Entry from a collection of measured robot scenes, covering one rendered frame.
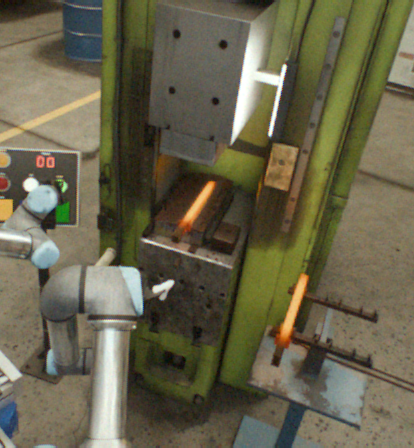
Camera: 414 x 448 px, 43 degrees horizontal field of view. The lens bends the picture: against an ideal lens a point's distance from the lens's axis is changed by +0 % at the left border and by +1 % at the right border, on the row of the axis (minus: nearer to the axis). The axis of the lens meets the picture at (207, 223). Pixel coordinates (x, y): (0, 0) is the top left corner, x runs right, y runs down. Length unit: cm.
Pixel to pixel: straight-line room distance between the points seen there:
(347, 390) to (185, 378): 85
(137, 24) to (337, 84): 70
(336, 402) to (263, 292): 57
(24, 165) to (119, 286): 89
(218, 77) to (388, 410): 191
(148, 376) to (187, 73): 145
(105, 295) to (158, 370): 135
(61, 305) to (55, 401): 142
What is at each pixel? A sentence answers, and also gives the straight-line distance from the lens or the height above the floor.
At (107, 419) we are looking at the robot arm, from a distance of 125.
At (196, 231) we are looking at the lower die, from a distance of 197.
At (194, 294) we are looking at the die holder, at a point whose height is 72.
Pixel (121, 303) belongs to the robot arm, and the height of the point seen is 128.
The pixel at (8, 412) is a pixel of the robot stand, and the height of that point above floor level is 68.
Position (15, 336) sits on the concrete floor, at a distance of 293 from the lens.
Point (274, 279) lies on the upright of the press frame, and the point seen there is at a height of 75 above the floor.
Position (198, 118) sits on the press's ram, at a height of 143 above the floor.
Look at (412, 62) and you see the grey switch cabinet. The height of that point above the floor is 39.
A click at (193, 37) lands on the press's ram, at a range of 168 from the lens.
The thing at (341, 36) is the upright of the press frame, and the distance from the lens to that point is 173.
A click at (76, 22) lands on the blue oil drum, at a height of 42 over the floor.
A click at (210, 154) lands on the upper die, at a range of 179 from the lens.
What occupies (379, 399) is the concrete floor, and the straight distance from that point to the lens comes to 294.
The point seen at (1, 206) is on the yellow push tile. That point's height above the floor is 102.
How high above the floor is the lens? 215
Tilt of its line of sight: 35 degrees down
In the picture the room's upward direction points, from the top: 9 degrees clockwise
